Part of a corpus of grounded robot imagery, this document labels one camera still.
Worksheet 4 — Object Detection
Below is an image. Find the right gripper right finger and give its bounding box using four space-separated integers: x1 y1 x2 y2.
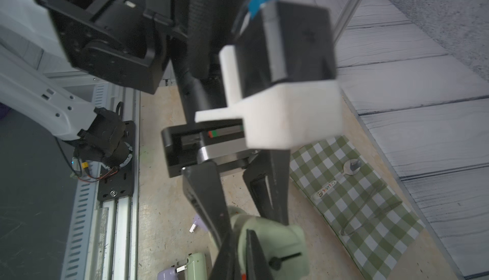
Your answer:
246 230 273 280

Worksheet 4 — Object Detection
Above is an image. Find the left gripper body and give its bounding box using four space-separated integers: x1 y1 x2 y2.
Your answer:
161 119 262 178

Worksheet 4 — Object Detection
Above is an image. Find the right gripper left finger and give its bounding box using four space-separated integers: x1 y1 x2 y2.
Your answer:
209 233 241 280

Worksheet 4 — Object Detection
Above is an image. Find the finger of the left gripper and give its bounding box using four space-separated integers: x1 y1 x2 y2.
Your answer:
182 162 231 248
243 150 290 226

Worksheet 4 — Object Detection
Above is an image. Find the green flashlight top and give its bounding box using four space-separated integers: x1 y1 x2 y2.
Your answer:
228 206 309 279

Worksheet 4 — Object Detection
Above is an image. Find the green flashlight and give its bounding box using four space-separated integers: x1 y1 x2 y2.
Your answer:
228 206 309 279
176 253 208 280

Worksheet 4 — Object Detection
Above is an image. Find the purple flashlight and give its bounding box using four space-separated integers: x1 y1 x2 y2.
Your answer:
189 214 208 233
157 265 187 280

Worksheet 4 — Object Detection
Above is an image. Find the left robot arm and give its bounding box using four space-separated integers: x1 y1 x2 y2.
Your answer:
1 0 297 251

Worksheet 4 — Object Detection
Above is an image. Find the green flashlight lower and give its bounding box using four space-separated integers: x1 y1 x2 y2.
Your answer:
176 253 208 280

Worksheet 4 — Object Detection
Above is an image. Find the purple flashlight bottom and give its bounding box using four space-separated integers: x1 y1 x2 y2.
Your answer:
157 265 187 280

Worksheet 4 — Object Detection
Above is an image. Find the green checkered cloth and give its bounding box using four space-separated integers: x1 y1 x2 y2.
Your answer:
290 136 424 279

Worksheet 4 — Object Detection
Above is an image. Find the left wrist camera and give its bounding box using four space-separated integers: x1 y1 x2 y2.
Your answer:
195 0 343 150

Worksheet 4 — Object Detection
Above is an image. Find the metal base rail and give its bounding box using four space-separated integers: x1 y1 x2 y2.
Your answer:
61 83 141 279

